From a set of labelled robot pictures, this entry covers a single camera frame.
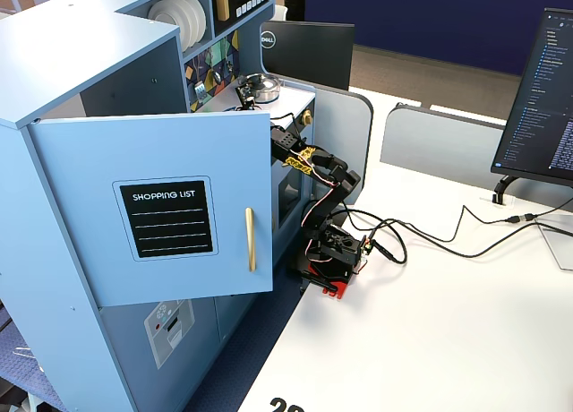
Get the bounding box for long black cable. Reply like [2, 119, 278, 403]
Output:
[357, 204, 573, 265]

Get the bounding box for light blue toy kitchen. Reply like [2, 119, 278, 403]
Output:
[0, 0, 320, 412]

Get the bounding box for white toy plate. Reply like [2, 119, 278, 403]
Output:
[176, 0, 208, 41]
[147, 0, 192, 53]
[163, 0, 201, 46]

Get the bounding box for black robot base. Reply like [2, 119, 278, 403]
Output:
[286, 223, 372, 292]

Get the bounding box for gray toy pot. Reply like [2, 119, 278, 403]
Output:
[244, 73, 281, 104]

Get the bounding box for black trash bin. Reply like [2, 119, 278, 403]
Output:
[281, 0, 306, 22]

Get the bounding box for black Dell monitor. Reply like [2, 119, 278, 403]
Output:
[260, 20, 355, 92]

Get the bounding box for gray ice dispenser sticker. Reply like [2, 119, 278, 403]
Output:
[142, 298, 197, 371]

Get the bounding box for gray rounded desk divider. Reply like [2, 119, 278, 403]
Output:
[379, 103, 507, 189]
[308, 81, 375, 207]

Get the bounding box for light blue cabinet door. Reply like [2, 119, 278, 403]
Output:
[27, 110, 275, 308]

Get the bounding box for dark blue office partition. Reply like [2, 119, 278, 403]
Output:
[304, 0, 573, 77]

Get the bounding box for looped black cable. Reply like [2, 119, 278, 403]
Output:
[344, 208, 409, 266]

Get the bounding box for gray flat monitor base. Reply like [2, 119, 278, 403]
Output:
[535, 221, 573, 270]

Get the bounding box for red table clamp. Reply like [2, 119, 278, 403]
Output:
[308, 268, 355, 301]

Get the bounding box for monitor showing code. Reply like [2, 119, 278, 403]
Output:
[491, 7, 573, 183]

